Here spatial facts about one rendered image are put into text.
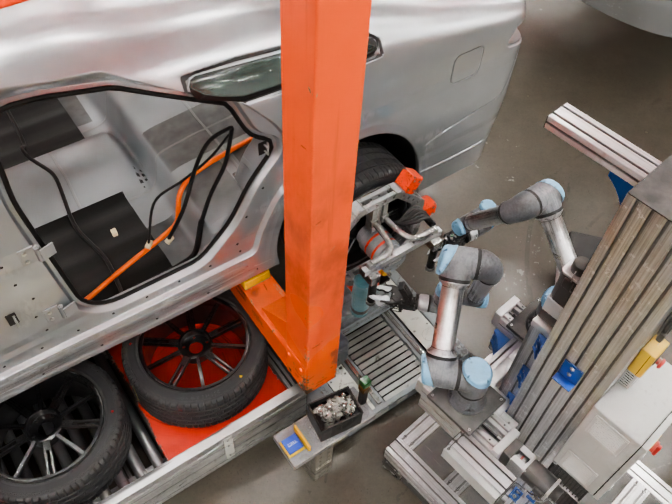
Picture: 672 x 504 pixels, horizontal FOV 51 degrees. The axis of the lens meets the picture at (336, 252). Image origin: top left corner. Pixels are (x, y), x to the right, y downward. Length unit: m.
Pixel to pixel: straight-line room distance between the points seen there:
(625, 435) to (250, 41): 1.79
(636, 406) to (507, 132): 2.95
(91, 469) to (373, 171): 1.68
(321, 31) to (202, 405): 1.92
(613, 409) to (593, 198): 2.55
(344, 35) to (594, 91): 4.12
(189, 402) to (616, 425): 1.72
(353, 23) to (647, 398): 1.58
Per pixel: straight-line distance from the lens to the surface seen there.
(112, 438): 3.16
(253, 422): 3.24
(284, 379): 3.44
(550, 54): 5.96
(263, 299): 3.19
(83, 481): 3.14
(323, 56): 1.74
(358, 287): 3.17
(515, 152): 5.01
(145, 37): 2.41
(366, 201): 3.00
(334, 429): 3.06
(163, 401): 3.19
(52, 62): 2.33
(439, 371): 2.65
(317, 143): 1.91
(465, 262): 2.57
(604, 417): 2.52
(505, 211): 2.87
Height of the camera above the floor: 3.33
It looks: 52 degrees down
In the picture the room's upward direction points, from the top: 4 degrees clockwise
